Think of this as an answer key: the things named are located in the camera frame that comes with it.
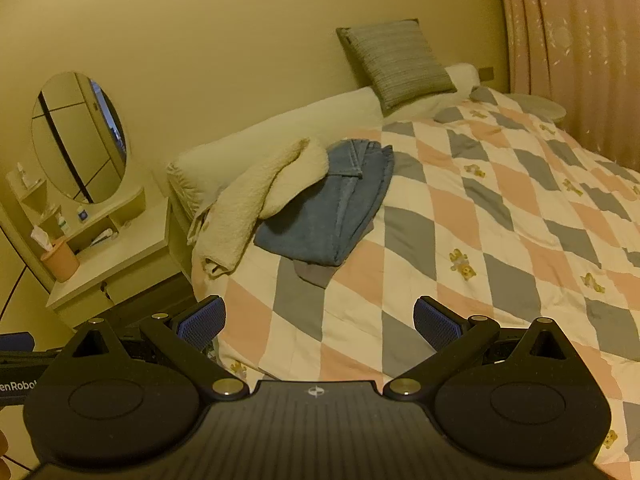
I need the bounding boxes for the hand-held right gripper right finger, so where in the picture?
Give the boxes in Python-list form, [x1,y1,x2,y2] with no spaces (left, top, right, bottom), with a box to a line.
[382,296,571,402]

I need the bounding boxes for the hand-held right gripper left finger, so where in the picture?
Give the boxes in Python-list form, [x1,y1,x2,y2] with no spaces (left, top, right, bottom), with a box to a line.
[61,296,250,402]

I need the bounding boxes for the cream fleece garment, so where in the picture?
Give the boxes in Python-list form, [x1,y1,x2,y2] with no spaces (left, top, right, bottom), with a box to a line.
[187,137,331,277]

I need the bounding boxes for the blue jeans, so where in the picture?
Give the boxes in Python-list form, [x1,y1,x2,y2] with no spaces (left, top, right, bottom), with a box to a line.
[254,139,396,267]

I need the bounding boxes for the cream vanity table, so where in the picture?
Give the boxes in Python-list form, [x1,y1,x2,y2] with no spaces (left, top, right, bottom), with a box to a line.
[0,169,174,332]

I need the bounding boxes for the checkered bear print quilt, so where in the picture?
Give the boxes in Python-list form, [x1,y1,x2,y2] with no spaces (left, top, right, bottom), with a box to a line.
[191,85,640,467]

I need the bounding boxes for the pink tissue cup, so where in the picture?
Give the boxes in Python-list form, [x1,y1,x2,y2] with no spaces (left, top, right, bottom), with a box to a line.
[31,225,80,284]

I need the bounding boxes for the white pillow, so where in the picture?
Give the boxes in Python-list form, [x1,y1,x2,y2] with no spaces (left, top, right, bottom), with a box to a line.
[444,62,482,100]
[166,86,387,233]

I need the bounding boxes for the oval mirror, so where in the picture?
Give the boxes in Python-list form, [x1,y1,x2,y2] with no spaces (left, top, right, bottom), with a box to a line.
[31,71,129,205]

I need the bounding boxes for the round side table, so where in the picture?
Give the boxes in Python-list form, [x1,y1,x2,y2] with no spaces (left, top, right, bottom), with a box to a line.
[508,92,567,124]

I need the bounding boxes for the grey striped cushion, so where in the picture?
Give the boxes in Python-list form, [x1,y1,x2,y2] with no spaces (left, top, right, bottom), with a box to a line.
[336,18,458,113]

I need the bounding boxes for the pink curtain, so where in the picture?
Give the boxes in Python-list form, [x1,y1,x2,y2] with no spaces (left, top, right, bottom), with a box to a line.
[492,0,640,167]

